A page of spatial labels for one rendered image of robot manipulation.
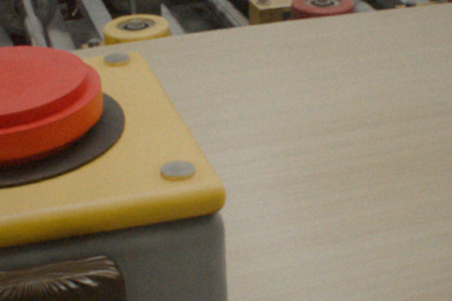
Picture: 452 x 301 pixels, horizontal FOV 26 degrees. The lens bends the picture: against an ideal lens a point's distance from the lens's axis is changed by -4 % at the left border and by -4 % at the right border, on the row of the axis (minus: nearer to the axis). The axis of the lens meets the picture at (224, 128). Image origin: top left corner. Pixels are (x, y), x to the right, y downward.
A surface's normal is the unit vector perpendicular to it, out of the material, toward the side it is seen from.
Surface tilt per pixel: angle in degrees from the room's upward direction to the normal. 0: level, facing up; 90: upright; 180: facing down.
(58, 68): 0
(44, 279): 15
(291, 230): 0
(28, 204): 0
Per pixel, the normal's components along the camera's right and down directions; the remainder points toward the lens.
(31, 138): 0.47, 0.36
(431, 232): -0.04, -0.91
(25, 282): 0.04, -0.77
